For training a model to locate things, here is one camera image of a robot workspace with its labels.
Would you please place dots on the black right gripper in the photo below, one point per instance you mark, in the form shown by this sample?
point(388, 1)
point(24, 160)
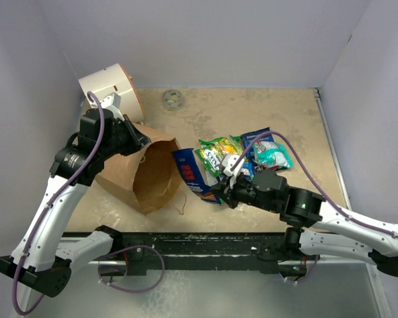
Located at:
point(227, 193)

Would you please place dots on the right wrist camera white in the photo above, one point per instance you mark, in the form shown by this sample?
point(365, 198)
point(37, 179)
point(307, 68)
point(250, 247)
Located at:
point(231, 167)

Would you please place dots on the green snack packet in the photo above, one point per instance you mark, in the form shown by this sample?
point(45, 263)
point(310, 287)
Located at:
point(209, 175)

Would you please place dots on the teal snack packet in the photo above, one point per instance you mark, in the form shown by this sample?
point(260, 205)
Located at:
point(271, 155)

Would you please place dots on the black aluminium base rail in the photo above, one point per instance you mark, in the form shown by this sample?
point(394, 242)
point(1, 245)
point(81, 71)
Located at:
point(267, 253)

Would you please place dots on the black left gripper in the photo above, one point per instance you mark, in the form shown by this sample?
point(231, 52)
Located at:
point(136, 140)

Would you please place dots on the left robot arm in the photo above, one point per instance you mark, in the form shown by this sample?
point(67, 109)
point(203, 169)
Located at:
point(38, 262)

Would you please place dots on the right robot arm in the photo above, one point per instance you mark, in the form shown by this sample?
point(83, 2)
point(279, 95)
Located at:
point(315, 225)

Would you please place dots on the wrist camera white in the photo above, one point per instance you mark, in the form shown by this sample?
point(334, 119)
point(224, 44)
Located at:
point(110, 105)
point(231, 167)

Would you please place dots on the clear plastic tape roll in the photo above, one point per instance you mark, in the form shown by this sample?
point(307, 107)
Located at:
point(172, 99)

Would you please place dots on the green yellow candy packet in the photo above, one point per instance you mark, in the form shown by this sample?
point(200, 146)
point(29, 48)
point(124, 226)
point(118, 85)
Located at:
point(225, 145)

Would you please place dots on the brown paper bag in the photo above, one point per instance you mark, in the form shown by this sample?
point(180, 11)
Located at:
point(146, 180)

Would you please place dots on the dark blue cookie packet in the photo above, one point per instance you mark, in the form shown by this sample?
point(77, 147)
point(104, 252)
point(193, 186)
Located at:
point(192, 177)

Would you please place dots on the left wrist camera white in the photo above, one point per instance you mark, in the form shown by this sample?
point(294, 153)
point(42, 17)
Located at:
point(110, 105)

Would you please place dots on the white cylindrical container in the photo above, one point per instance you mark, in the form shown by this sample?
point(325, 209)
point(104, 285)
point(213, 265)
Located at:
point(115, 79)

